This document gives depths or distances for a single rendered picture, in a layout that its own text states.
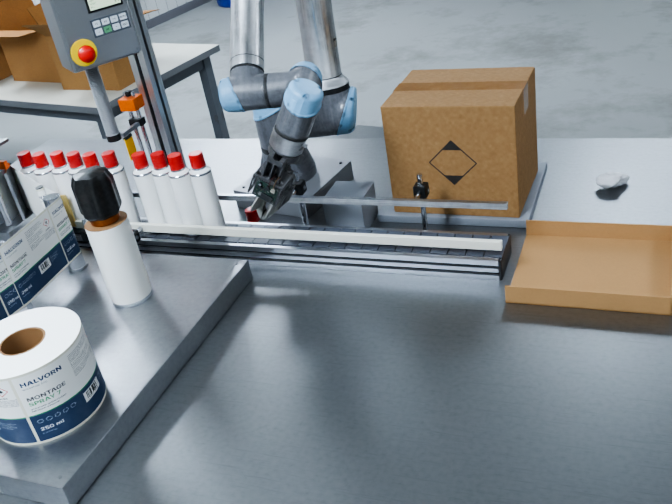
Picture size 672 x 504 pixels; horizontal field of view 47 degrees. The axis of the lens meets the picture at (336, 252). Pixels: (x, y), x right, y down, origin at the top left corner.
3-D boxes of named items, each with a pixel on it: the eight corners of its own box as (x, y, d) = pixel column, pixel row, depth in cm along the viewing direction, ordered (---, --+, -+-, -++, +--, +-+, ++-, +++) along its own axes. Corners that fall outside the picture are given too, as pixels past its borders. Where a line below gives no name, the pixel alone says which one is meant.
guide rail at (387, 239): (76, 228, 198) (74, 221, 197) (79, 225, 199) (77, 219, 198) (501, 250, 157) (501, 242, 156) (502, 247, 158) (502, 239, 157)
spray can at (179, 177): (185, 238, 187) (161, 161, 177) (185, 228, 192) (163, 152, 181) (206, 234, 187) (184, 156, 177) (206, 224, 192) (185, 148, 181)
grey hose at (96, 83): (104, 142, 196) (77, 61, 186) (112, 136, 199) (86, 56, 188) (116, 142, 195) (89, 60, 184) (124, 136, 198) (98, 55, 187)
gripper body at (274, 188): (245, 193, 170) (259, 149, 162) (261, 175, 176) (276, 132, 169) (275, 210, 169) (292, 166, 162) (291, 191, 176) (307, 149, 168)
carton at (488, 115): (393, 212, 188) (379, 106, 174) (422, 168, 206) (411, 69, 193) (519, 218, 176) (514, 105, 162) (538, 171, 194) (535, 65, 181)
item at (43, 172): (51, 229, 204) (22, 157, 193) (63, 219, 208) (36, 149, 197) (67, 230, 202) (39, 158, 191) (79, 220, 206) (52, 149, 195)
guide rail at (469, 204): (87, 196, 201) (85, 191, 200) (90, 193, 202) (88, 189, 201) (507, 210, 160) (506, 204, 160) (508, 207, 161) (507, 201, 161)
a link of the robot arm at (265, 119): (263, 133, 209) (252, 85, 202) (312, 127, 207) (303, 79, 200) (255, 153, 199) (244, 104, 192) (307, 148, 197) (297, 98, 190)
